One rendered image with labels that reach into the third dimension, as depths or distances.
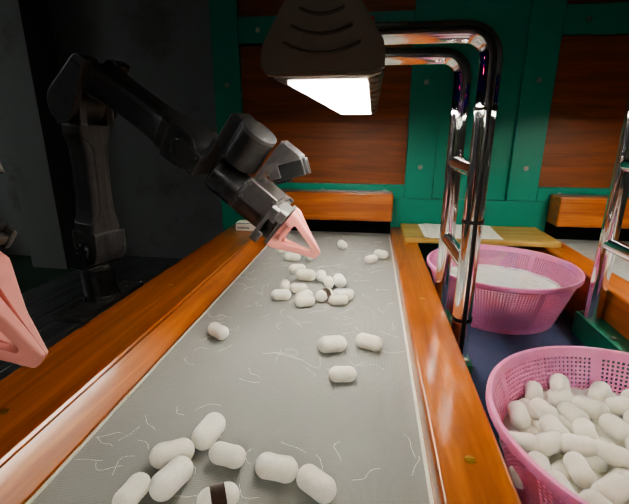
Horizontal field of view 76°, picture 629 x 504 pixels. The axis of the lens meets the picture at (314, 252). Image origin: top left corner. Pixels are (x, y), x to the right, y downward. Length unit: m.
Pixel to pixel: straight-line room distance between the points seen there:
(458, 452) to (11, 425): 0.37
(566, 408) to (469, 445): 0.15
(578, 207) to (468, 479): 0.86
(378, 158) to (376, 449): 0.80
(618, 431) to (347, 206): 0.72
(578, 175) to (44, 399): 1.12
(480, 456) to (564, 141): 0.91
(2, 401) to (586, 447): 0.53
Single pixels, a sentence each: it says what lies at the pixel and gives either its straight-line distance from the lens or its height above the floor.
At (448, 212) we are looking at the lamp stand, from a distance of 0.67.
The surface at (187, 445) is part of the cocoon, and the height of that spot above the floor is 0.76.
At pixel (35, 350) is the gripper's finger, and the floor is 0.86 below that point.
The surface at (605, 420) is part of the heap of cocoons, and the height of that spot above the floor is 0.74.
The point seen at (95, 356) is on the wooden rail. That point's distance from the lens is 0.53.
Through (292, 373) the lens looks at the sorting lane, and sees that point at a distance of 0.48.
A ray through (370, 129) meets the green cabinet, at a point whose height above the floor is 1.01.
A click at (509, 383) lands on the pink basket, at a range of 0.50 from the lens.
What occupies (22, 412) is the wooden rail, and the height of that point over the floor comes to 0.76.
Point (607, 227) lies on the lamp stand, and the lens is 0.76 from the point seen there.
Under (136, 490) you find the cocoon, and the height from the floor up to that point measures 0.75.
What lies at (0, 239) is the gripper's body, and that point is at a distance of 0.38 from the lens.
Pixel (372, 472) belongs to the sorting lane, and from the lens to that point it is 0.38.
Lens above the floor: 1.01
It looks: 17 degrees down
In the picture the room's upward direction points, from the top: straight up
